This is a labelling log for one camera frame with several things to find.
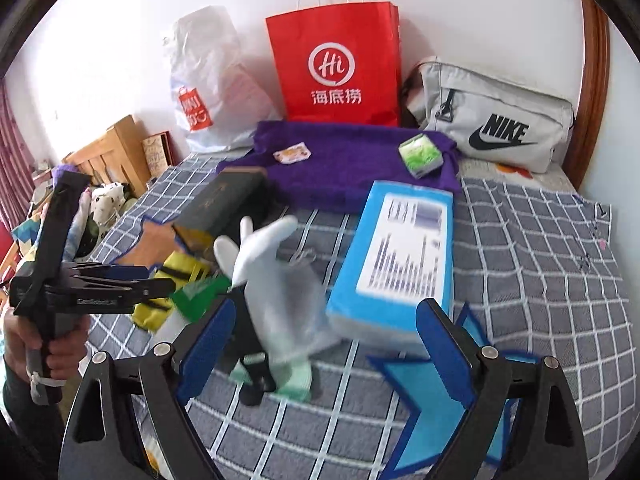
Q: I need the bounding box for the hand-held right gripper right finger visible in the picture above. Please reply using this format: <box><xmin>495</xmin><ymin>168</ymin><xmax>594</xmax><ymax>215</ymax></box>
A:
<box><xmin>416</xmin><ymin>298</ymin><xmax>593</xmax><ymax>480</ymax></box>

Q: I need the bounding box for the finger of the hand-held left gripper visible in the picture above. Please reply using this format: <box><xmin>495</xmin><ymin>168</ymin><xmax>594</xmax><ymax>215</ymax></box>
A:
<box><xmin>75</xmin><ymin>280</ymin><xmax>176</xmax><ymax>313</ymax></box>
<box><xmin>62</xmin><ymin>261</ymin><xmax>151</xmax><ymax>286</ymax></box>

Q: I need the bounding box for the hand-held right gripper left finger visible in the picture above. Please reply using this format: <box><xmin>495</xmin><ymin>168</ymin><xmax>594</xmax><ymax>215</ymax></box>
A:
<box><xmin>59</xmin><ymin>294</ymin><xmax>237</xmax><ymax>480</ymax></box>

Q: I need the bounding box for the green snack packet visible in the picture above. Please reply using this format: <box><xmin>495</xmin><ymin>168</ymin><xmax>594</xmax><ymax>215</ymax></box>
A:
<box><xmin>170</xmin><ymin>277</ymin><xmax>233</xmax><ymax>323</ymax></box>

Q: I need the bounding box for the yellow black packet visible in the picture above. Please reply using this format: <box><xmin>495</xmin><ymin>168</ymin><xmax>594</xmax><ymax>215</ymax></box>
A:
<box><xmin>132</xmin><ymin>252</ymin><xmax>216</xmax><ymax>331</ymax></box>

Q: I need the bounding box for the white knit glove green cuff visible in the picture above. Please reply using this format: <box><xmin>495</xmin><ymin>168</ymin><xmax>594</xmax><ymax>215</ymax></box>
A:
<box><xmin>214</xmin><ymin>215</ymin><xmax>341</xmax><ymax>401</ymax></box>

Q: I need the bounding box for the person's left forearm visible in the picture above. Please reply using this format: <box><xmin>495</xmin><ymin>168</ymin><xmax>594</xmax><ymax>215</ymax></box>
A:
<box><xmin>0</xmin><ymin>355</ymin><xmax>66</xmax><ymax>480</ymax></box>

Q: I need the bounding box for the person's left hand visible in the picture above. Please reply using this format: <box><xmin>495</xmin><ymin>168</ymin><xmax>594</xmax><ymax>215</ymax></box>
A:
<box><xmin>4</xmin><ymin>307</ymin><xmax>92</xmax><ymax>391</ymax></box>

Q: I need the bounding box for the blue-edged brown arrow sticker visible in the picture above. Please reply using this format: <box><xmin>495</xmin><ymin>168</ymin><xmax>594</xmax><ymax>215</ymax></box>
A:
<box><xmin>107</xmin><ymin>215</ymin><xmax>181</xmax><ymax>271</ymax></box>

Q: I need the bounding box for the light blue arrow sticker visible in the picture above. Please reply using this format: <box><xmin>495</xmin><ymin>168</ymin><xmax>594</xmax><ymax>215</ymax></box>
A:
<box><xmin>367</xmin><ymin>302</ymin><xmax>541</xmax><ymax>480</ymax></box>

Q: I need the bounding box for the spotted plush toy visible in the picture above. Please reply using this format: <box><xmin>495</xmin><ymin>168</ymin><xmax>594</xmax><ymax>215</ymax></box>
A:
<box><xmin>90</xmin><ymin>182</ymin><xmax>126</xmax><ymax>226</ymax></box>

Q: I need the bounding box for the pink striped curtain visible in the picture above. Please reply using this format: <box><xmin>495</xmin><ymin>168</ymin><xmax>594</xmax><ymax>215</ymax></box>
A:
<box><xmin>0</xmin><ymin>80</ymin><xmax>41</xmax><ymax>231</ymax></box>

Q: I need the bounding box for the blue rectangular box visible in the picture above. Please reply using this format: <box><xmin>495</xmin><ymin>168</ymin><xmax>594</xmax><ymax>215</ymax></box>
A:
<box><xmin>326</xmin><ymin>180</ymin><xmax>456</xmax><ymax>356</ymax></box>

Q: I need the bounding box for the light wooden furniture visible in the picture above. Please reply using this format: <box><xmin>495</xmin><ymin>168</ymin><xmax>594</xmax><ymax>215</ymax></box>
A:
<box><xmin>62</xmin><ymin>115</ymin><xmax>151</xmax><ymax>196</ymax></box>

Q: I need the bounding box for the grey checked bed sheet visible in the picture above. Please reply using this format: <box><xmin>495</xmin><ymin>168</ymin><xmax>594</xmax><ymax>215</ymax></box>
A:
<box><xmin>85</xmin><ymin>152</ymin><xmax>633</xmax><ymax>480</ymax></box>

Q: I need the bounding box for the brown patterned box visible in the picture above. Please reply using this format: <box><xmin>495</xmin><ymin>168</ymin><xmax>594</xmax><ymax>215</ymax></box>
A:
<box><xmin>142</xmin><ymin>132</ymin><xmax>173</xmax><ymax>177</ymax></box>

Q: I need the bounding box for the dark rectangular box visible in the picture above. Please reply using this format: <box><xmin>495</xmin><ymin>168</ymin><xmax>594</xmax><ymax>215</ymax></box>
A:
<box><xmin>172</xmin><ymin>166</ymin><xmax>268</xmax><ymax>261</ymax></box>

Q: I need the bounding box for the white cloth orange print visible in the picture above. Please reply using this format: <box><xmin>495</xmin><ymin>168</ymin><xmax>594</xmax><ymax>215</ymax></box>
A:
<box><xmin>460</xmin><ymin>157</ymin><xmax>576</xmax><ymax>191</ymax></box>

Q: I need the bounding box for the green tissue pack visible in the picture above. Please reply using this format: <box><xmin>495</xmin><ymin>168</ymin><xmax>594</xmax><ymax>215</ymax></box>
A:
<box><xmin>398</xmin><ymin>134</ymin><xmax>443</xmax><ymax>178</ymax></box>

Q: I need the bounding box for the purple towel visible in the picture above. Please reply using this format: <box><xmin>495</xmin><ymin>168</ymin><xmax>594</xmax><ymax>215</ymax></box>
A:
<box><xmin>216</xmin><ymin>120</ymin><xmax>462</xmax><ymax>213</ymax></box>

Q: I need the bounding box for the white printed snack packet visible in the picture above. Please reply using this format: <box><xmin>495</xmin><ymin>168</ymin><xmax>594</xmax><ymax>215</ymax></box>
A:
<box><xmin>273</xmin><ymin>142</ymin><xmax>311</xmax><ymax>165</ymax></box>

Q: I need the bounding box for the white plastic bag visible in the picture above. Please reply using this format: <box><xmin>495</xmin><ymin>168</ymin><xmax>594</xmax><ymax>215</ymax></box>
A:
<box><xmin>162</xmin><ymin>6</ymin><xmax>281</xmax><ymax>153</ymax></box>

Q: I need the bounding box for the grey sling bag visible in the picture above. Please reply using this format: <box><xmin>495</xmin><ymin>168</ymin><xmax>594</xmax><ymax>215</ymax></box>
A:
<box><xmin>402</xmin><ymin>57</ymin><xmax>575</xmax><ymax>175</ymax></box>

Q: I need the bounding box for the red paper bag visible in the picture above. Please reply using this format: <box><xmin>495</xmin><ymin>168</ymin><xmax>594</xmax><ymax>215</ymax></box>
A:
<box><xmin>265</xmin><ymin>0</ymin><xmax>402</xmax><ymax>128</ymax></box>

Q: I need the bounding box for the wooden headboard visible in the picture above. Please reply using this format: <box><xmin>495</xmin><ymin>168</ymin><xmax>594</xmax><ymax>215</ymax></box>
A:
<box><xmin>565</xmin><ymin>0</ymin><xmax>613</xmax><ymax>191</ymax></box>

